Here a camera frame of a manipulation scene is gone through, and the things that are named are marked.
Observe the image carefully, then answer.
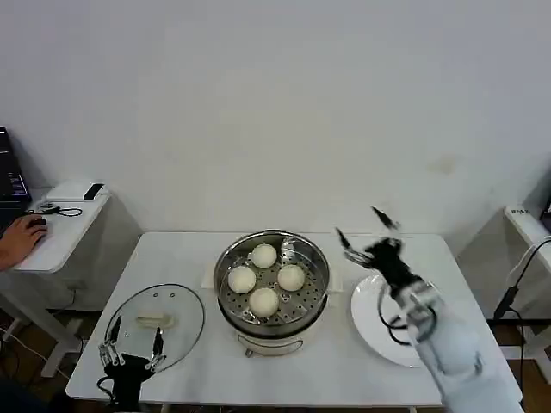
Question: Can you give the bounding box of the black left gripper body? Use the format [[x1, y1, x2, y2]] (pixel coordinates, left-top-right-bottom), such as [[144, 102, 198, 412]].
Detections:
[[104, 353, 152, 410]]

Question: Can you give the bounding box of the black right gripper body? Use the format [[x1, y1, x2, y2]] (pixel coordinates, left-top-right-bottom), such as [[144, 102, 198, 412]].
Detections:
[[363, 237, 422, 299]]

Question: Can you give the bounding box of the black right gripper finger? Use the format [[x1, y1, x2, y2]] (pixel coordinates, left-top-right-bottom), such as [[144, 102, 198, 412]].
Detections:
[[370, 205, 406, 244], [335, 226, 376, 268]]

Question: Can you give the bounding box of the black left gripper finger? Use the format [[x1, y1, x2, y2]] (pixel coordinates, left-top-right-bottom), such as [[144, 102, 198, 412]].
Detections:
[[98, 316, 124, 367], [145, 326, 167, 372]]

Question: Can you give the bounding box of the white steamed bun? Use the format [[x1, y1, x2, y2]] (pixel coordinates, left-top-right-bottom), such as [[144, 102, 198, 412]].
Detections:
[[251, 243, 278, 268], [249, 287, 280, 318], [277, 264, 307, 291], [227, 265, 257, 294]]

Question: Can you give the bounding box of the person's hand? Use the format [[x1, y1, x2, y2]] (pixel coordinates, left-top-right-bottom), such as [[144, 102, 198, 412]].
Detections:
[[3, 214, 49, 266]]

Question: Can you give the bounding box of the perforated steel steamer basket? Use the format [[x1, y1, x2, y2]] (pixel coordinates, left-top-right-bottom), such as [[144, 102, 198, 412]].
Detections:
[[214, 231, 331, 336]]

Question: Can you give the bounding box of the oval glass lid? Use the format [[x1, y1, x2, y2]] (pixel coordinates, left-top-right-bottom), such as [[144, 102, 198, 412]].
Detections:
[[104, 282, 207, 374]]

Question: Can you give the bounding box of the white round plate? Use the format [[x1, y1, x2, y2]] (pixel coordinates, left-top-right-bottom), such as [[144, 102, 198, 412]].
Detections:
[[350, 274, 428, 369]]

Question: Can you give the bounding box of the white electric cooker base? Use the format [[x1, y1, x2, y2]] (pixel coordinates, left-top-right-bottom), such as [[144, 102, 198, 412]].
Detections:
[[201, 227, 344, 359]]

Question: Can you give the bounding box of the white side desk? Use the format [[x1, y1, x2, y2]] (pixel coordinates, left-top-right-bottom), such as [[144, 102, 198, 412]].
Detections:
[[0, 182, 114, 379], [502, 205, 551, 373]]

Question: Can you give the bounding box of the dark panel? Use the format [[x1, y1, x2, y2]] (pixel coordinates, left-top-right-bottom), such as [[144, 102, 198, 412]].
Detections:
[[539, 164, 551, 221]]

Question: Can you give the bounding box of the black laptop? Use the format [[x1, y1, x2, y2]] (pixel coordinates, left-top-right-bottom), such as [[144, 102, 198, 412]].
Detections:
[[0, 126, 34, 237]]

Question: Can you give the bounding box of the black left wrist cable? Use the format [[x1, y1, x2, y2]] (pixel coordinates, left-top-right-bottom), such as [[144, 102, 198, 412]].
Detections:
[[96, 375, 116, 405]]

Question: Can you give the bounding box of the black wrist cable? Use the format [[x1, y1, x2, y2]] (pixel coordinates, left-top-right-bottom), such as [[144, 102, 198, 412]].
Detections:
[[96, 375, 116, 405], [376, 281, 436, 346]]

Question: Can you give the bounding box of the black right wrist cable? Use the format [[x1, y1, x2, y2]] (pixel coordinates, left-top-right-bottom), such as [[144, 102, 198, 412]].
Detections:
[[376, 281, 436, 346]]

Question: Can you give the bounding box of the black cable with adapter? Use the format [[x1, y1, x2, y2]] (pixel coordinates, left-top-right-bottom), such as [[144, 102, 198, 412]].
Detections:
[[492, 238, 551, 391]]

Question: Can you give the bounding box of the white cable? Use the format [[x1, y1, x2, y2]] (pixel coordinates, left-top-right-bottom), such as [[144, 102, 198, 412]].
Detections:
[[505, 235, 551, 280]]

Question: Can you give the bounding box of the black dongle with cable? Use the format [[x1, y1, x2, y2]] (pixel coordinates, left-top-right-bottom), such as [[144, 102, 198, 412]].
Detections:
[[26, 201, 84, 218]]

